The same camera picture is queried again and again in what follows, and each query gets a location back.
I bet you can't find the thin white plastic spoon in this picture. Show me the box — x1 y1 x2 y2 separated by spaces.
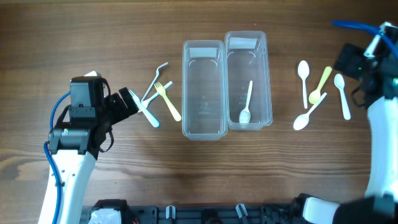
239 80 252 124

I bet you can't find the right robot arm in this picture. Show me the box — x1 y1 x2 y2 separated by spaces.
291 44 397 223

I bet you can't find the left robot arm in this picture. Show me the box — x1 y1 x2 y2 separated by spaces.
39 76 138 223

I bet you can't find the left clear plastic container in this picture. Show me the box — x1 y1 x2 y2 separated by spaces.
182 40 228 141

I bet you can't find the clear plastic container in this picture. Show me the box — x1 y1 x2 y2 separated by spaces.
224 30 273 131
182 40 228 141

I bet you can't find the right clear plastic container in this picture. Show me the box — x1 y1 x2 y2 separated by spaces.
224 30 273 131

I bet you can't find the flat white plastic fork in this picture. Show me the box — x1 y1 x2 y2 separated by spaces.
136 81 173 113

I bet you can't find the light blue plastic fork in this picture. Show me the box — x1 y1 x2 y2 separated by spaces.
129 90 160 128

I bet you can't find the yellow plastic fork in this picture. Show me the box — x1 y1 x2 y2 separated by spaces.
155 82 182 121

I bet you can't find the curved white plastic fork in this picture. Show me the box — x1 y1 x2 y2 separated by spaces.
141 62 169 103

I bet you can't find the yellow plastic spoon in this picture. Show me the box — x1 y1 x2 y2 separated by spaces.
308 66 332 105

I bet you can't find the white spoon lower diagonal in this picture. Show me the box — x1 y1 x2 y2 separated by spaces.
293 93 327 131

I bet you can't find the left blue cable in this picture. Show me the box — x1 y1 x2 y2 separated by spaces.
43 91 72 224

